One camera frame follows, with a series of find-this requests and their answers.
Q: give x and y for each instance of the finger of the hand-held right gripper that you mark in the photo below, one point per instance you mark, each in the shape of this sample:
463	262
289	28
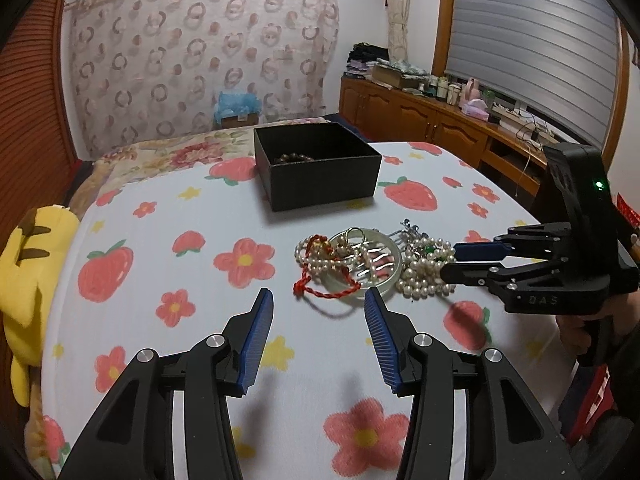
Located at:
465	272
480	251

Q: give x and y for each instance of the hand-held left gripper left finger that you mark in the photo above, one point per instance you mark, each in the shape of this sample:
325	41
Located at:
259	327

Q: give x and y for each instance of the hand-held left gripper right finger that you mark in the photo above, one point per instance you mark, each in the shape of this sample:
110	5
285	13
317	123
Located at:
380	332

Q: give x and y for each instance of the black jewelry box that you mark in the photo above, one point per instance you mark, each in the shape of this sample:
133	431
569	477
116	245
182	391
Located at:
315	170

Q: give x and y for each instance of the person's right hand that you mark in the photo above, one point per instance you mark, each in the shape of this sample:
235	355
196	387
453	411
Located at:
572	332

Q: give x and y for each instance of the green gem pendant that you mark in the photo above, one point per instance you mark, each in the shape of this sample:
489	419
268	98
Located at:
428	251

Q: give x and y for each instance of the pale jade bangle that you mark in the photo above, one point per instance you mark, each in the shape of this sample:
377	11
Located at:
370	291

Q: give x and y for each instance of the red paper packet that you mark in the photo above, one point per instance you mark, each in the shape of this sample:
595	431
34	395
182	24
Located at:
629	212

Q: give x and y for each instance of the silver hair comb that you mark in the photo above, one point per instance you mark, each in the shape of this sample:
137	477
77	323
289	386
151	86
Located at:
372	262

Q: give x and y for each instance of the silver blue-tipped hair clip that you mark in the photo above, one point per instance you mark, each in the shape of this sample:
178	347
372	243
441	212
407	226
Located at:
406	227

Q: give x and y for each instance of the strawberry flower printed blanket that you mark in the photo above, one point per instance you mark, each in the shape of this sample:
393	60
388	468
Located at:
165	240

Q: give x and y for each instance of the white power strip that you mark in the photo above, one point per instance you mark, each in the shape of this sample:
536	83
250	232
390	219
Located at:
515	116

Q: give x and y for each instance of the pink tissue box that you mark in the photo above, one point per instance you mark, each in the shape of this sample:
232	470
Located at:
474	109

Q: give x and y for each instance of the green bottle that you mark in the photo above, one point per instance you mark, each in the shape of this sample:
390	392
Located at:
488	99

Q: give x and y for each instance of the red white striped cloth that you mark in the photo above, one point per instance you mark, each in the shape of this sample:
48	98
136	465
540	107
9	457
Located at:
595	400

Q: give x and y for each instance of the wooden cabinet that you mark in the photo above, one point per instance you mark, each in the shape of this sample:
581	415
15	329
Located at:
400	110

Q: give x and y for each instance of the pink bottle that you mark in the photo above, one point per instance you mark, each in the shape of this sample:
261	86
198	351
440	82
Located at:
472	89

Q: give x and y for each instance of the group of white bottles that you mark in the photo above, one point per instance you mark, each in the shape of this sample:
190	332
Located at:
445	89

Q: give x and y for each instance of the flat cardboard box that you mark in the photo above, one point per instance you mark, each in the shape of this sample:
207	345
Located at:
395	76

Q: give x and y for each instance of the small cardboard box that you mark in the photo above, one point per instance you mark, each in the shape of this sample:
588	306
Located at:
240	120

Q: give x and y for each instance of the dark cloth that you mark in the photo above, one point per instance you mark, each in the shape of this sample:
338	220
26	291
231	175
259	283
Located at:
607	450

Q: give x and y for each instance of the grey window blind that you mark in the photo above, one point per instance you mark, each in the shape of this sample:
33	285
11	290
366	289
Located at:
530	35

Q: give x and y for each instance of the stack of folded clothes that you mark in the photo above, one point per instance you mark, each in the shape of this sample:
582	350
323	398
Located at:
365	57

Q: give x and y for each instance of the blue plastic bag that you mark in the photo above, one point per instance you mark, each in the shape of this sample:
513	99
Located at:
235	102

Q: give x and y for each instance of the yellow plush toy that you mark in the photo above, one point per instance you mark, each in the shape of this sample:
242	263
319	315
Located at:
25	280

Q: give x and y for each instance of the tied pale curtain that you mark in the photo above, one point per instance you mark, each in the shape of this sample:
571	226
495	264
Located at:
400	15

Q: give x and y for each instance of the wooden slatted door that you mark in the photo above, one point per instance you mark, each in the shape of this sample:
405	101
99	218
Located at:
30	110

